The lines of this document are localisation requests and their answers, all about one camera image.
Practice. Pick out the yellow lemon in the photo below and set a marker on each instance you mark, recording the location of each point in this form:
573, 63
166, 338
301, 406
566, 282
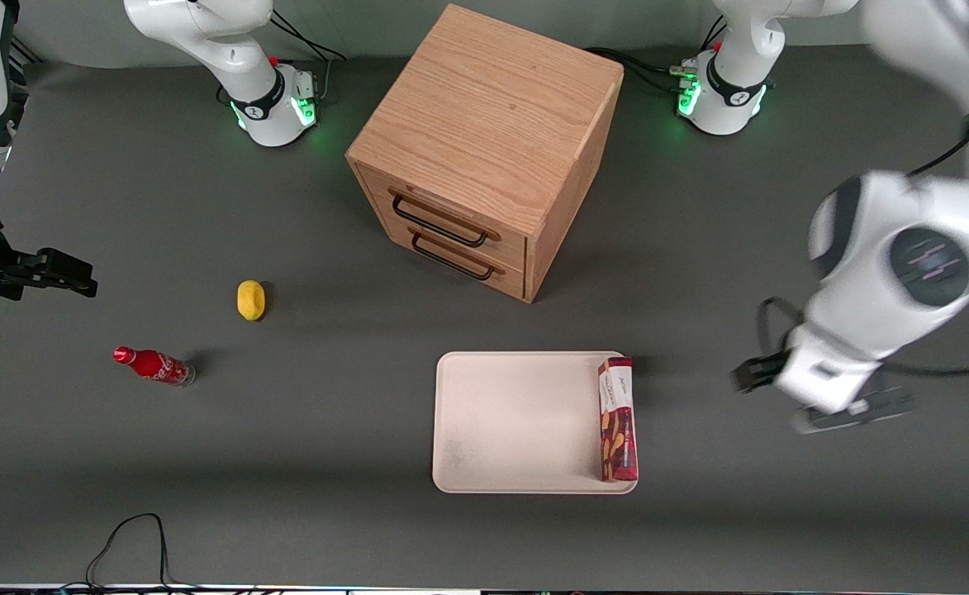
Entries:
251, 300

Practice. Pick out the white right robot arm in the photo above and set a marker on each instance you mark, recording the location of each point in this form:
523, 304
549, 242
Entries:
203, 33

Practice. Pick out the wooden drawer front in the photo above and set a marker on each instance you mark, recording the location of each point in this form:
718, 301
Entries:
492, 277
451, 207

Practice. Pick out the cream rectangular tray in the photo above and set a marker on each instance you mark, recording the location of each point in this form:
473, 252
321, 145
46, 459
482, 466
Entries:
517, 421

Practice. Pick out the red cookie box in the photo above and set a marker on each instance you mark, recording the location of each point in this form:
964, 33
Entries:
618, 430

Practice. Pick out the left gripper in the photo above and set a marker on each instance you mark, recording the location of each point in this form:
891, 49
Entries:
753, 374

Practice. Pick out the wooden drawer cabinet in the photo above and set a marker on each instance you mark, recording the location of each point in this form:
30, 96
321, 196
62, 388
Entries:
492, 107

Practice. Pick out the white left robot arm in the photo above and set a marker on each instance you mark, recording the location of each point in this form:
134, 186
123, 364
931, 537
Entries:
864, 273

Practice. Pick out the red cola bottle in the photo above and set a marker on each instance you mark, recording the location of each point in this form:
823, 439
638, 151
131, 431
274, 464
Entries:
154, 365

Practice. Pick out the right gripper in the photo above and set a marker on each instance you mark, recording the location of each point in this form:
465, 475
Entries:
7, 271

